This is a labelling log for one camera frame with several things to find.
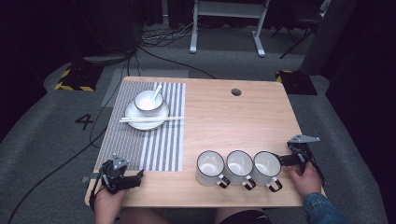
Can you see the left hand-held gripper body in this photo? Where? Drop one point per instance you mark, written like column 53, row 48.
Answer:
column 113, row 177

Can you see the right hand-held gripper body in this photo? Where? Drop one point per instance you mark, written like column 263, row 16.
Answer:
column 303, row 139

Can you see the person's left hand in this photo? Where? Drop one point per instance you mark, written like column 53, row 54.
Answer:
column 107, row 203

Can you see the person's right hand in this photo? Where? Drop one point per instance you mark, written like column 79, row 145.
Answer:
column 308, row 183

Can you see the grey striped woven placemat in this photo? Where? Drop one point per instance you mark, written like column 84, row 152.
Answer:
column 124, row 146

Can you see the person's left leg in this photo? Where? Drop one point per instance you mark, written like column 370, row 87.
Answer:
column 143, row 217

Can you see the white round plate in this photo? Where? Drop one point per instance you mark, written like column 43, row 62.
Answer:
column 146, row 125

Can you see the white chopstick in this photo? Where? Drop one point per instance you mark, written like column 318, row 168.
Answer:
column 130, row 120
column 174, row 118

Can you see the black yellow striped stand base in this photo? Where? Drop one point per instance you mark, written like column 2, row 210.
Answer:
column 79, row 79
column 297, row 82

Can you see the person's right leg black shorts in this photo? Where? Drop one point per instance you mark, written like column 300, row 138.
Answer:
column 246, row 217

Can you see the white bowl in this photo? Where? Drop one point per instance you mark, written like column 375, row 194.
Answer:
column 144, row 104

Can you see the dark round table grommet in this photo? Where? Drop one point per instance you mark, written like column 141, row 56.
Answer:
column 236, row 92

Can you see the white ceramic spoon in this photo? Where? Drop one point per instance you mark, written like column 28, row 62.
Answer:
column 158, row 90

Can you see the black tripod stand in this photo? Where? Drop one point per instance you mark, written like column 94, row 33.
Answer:
column 295, row 46

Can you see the white metal desk frame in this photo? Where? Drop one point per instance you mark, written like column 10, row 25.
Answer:
column 230, row 8

